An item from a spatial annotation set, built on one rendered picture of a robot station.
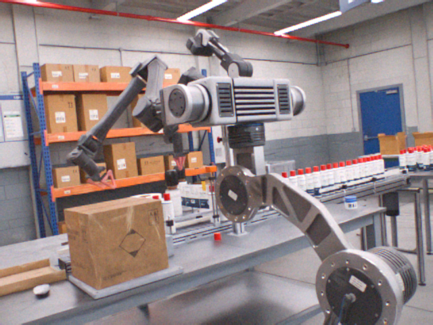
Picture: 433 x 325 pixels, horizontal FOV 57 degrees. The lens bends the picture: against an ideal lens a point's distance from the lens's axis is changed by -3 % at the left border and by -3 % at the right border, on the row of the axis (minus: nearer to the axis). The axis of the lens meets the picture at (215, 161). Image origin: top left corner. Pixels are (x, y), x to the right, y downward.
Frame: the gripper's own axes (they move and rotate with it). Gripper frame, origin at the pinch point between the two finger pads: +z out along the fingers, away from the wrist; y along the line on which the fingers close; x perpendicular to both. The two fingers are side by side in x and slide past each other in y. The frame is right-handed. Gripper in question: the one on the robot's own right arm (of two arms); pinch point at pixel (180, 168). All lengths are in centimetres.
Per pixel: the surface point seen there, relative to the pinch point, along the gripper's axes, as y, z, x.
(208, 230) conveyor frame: 1.1, 32.5, 22.8
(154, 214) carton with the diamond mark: 50, 12, 59
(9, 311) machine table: 103, 35, 50
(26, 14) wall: -25, -218, -412
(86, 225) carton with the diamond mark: 76, 11, 58
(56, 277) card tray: 82, 33, 30
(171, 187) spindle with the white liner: 2.6, 10.4, -7.8
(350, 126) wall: -734, -11, -397
